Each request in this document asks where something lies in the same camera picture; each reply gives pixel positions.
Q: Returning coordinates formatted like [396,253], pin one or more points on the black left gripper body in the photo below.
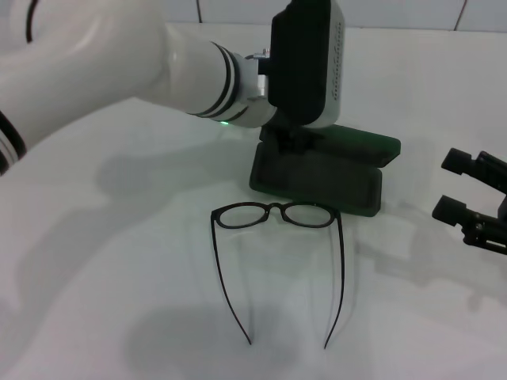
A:
[291,138]

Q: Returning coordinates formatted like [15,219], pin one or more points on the black glasses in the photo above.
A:
[340,257]

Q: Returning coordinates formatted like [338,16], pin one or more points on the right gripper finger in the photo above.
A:
[449,210]
[459,160]

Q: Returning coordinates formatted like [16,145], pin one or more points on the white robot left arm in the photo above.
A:
[119,59]

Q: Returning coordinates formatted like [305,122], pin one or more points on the green glasses case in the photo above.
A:
[317,178]

